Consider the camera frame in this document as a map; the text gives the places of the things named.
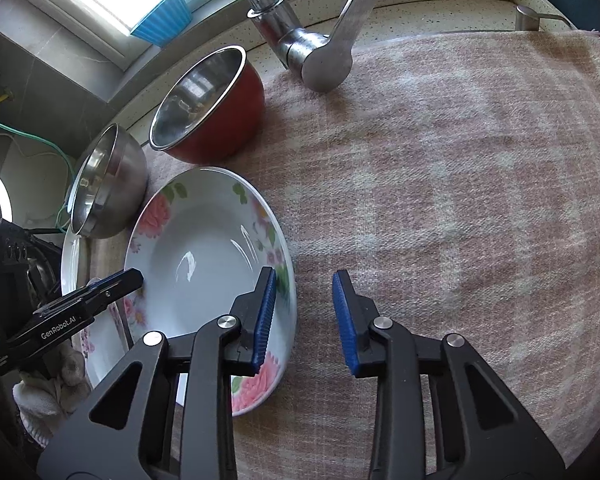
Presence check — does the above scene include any large steel mixing bowl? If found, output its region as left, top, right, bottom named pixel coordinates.
left=69, top=122, right=148, bottom=240

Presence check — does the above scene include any floral deep plate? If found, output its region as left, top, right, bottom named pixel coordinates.
left=123, top=167, right=298, bottom=416

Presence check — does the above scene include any chrome kitchen faucet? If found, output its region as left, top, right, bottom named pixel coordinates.
left=247, top=0, right=376, bottom=93

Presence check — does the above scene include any left white gloved hand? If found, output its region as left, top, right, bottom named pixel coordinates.
left=12, top=341, right=92, bottom=448

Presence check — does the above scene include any white floral plate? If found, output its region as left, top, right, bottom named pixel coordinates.
left=60, top=228, right=129, bottom=387

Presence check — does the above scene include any pink checked cloth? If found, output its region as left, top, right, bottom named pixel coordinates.
left=86, top=29, right=600, bottom=480

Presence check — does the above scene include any red steel bowl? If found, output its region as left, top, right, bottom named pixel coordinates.
left=148, top=44, right=265, bottom=164

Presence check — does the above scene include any blue ribbed plastic cup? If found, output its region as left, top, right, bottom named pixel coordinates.
left=131, top=0, right=192, bottom=48

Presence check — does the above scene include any chrome soap dispenser pump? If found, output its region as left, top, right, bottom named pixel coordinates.
left=515, top=4, right=576, bottom=32

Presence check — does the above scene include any teal green hose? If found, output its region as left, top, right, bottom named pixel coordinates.
left=0, top=109, right=78, bottom=231

